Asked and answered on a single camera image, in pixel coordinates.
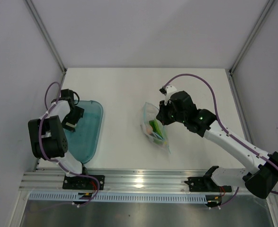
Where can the white slotted cable duct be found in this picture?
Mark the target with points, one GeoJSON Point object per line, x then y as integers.
{"type": "Point", "coordinates": [119, 197]}

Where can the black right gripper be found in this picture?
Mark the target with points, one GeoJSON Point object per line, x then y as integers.
{"type": "Point", "coordinates": [162, 115]}

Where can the teal plastic tray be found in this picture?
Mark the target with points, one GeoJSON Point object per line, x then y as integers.
{"type": "Point", "coordinates": [82, 143]}

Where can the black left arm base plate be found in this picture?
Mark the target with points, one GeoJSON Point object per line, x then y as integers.
{"type": "Point", "coordinates": [79, 183]}

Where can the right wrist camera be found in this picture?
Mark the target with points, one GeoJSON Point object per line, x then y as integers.
{"type": "Point", "coordinates": [168, 91]}

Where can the aluminium frame post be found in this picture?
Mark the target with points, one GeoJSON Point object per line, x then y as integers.
{"type": "Point", "coordinates": [45, 34]}
{"type": "Point", "coordinates": [269, 6]}

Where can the left aluminium frame post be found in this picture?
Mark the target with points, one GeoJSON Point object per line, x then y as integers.
{"type": "Point", "coordinates": [45, 34]}

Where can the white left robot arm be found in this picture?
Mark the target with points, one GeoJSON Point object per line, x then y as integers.
{"type": "Point", "coordinates": [47, 137]}

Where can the right aluminium frame post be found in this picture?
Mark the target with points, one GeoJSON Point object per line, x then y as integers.
{"type": "Point", "coordinates": [269, 6]}

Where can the green cucumber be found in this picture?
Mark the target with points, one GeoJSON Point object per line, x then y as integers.
{"type": "Point", "coordinates": [155, 129]}

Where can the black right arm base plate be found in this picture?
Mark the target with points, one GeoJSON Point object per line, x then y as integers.
{"type": "Point", "coordinates": [203, 184]}

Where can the clear zip top bag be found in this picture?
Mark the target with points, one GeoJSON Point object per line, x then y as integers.
{"type": "Point", "coordinates": [147, 113]}

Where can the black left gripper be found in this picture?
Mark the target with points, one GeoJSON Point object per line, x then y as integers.
{"type": "Point", "coordinates": [79, 113]}

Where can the aluminium table edge rail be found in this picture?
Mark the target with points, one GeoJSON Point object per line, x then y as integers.
{"type": "Point", "coordinates": [116, 180]}

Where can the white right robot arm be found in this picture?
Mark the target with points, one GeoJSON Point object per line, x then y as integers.
{"type": "Point", "coordinates": [260, 172]}

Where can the pink egg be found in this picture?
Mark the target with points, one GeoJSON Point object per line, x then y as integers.
{"type": "Point", "coordinates": [148, 130]}

